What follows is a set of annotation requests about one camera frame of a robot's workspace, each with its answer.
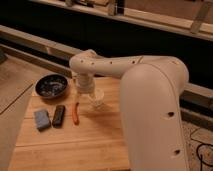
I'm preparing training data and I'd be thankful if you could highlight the white ceramic cup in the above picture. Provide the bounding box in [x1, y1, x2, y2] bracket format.
[89, 88, 104, 108]

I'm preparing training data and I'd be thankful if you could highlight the black rectangular block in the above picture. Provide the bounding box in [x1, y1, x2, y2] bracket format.
[52, 105, 65, 127]

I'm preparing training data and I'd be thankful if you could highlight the dark blue ceramic bowl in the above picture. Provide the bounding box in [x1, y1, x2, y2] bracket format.
[35, 74, 68, 99]

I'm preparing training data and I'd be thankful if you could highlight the blue sponge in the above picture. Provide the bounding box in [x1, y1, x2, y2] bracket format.
[34, 109, 51, 131]

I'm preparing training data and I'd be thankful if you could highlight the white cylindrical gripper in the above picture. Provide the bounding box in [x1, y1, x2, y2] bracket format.
[75, 74, 97, 100]

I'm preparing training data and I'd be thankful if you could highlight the black cable on floor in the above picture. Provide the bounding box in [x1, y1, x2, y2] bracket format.
[190, 128, 213, 168]

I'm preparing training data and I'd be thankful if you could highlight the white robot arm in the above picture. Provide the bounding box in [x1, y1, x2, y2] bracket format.
[69, 50, 189, 171]

